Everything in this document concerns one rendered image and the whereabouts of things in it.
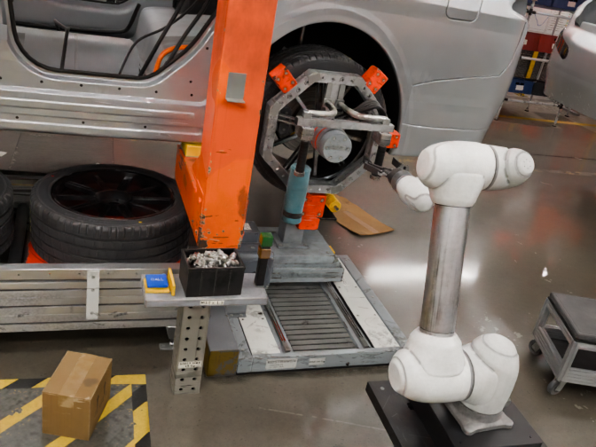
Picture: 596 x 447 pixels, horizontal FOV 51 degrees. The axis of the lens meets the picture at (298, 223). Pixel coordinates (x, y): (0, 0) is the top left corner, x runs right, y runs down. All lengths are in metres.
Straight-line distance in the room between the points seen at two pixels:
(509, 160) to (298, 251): 1.50
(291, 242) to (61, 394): 1.39
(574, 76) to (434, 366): 3.44
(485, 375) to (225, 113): 1.16
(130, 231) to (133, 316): 0.33
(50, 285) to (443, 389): 1.43
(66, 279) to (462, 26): 1.98
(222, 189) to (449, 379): 1.00
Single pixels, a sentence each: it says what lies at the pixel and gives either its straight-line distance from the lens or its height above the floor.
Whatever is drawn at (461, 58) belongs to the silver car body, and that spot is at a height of 1.23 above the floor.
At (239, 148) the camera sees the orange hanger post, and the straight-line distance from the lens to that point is 2.21.
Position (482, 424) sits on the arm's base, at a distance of 2.08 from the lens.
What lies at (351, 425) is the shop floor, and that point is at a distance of 2.51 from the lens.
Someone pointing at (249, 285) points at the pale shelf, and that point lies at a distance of 2.31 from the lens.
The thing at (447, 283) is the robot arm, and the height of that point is 0.83.
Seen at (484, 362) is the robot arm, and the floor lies 0.61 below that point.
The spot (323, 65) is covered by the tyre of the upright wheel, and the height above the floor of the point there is 1.14.
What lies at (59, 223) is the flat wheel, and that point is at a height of 0.48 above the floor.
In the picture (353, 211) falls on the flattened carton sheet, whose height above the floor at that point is 0.01.
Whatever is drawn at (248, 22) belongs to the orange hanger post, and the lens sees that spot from 2.10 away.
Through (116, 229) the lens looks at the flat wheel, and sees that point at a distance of 2.50.
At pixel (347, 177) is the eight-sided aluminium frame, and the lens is 2.88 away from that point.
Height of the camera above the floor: 1.66
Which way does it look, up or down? 25 degrees down
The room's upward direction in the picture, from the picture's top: 11 degrees clockwise
